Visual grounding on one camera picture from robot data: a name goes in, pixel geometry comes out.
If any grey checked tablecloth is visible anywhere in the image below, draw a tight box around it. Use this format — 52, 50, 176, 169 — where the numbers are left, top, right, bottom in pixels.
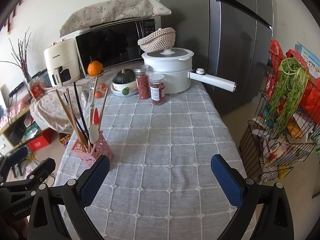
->
53, 83, 258, 240

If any disposable chopsticks pair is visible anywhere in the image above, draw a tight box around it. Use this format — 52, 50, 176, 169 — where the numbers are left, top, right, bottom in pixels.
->
88, 76, 98, 128

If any white plastic spoon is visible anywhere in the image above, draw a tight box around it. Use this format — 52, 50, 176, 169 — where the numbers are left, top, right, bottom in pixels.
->
89, 124, 99, 144

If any dark green pumpkin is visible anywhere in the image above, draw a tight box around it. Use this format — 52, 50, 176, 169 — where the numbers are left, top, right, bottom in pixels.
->
112, 69, 136, 85

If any red dates jar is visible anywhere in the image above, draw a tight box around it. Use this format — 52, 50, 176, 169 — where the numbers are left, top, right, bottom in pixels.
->
149, 73, 165, 105

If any goji berry jar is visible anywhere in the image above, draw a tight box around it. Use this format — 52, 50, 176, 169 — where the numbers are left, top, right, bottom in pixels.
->
135, 64, 151, 99

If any light wooden chopstick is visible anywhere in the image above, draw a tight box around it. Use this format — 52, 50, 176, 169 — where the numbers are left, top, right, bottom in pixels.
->
66, 88, 89, 152

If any grey refrigerator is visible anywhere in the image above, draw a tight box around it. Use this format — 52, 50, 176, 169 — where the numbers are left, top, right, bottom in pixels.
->
159, 0, 273, 115

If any red box on floor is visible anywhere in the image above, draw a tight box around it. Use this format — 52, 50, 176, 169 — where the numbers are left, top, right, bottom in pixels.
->
27, 134, 53, 152

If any red chinese knot decoration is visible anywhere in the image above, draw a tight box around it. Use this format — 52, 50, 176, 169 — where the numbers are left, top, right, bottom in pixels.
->
4, 0, 22, 35

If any black wire rack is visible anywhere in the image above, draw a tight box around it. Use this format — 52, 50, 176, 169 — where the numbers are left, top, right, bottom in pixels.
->
239, 52, 319, 182

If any red plastic spoon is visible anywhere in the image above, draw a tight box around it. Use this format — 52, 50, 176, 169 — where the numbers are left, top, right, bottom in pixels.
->
93, 108, 100, 126

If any white air fryer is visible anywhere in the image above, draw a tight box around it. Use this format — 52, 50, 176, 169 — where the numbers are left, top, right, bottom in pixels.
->
44, 38, 82, 87

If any pink perforated utensil basket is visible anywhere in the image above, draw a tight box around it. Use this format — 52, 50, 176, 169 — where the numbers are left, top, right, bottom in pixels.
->
71, 131, 113, 167

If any woven rope basket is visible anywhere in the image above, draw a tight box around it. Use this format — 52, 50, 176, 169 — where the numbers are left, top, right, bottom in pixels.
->
137, 28, 176, 53

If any white electric pot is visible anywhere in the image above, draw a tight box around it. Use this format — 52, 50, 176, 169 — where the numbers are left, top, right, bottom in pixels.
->
142, 48, 236, 94

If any green vegetables bunch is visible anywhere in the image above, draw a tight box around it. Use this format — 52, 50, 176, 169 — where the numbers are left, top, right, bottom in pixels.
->
268, 57, 309, 139

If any black microwave oven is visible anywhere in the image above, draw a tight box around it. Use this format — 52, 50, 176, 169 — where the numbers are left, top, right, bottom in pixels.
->
75, 18, 156, 75

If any floral microwave cover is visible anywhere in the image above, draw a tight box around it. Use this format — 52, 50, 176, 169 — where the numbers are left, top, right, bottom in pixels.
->
60, 0, 171, 37

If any dried branches vase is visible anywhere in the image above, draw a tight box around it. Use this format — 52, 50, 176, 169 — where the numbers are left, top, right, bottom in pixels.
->
0, 28, 46, 102

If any clear jar with tomatoes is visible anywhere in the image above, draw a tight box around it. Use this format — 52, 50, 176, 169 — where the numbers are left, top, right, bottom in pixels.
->
83, 83, 108, 99

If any black chopstick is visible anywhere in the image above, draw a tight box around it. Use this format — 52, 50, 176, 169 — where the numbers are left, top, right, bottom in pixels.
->
73, 113, 93, 147
73, 82, 89, 139

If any orange pumpkin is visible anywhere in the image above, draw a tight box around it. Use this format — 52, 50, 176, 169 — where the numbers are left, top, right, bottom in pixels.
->
87, 59, 103, 76

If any white bowl with plate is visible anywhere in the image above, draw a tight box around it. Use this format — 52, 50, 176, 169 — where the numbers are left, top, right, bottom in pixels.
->
111, 80, 138, 97

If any floral cloth cover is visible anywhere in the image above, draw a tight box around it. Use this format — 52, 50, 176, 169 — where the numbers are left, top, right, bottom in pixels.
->
29, 78, 95, 133

